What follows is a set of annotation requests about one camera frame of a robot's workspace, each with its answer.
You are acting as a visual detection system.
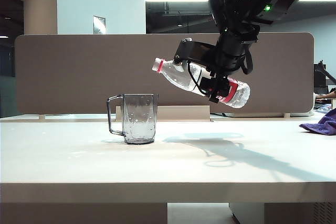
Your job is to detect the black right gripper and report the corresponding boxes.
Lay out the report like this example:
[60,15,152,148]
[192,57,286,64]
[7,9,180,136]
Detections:
[198,31,249,104]

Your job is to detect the water bottle with red label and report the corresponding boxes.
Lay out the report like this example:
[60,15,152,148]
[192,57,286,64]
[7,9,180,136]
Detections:
[151,57,251,109]

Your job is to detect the person's forearm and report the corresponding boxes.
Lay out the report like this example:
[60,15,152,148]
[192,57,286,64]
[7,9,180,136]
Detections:
[316,89,336,101]

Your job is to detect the transparent grey octagonal mug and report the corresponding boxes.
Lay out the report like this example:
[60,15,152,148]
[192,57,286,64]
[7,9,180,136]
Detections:
[106,93,160,145]

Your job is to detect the crumpled purple cloth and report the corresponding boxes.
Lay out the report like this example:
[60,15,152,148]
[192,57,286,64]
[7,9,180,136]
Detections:
[299,107,336,136]

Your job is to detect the brown desk partition screen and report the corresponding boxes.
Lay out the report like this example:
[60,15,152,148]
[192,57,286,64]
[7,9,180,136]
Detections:
[14,32,315,116]

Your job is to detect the thin black camera cable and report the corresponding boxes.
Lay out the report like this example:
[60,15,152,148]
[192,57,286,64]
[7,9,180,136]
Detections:
[186,61,208,97]

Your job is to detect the beige desk cable tray lid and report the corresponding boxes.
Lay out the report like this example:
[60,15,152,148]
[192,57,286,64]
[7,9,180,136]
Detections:
[115,105,211,122]

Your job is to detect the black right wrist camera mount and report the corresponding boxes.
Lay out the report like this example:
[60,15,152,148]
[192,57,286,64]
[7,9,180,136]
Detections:
[173,37,218,67]

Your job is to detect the thick black looped cable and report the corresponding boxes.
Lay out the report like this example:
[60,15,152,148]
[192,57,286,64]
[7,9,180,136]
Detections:
[240,47,254,76]

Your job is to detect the metal wall plate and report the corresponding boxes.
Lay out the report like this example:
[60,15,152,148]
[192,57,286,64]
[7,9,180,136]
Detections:
[92,15,107,35]

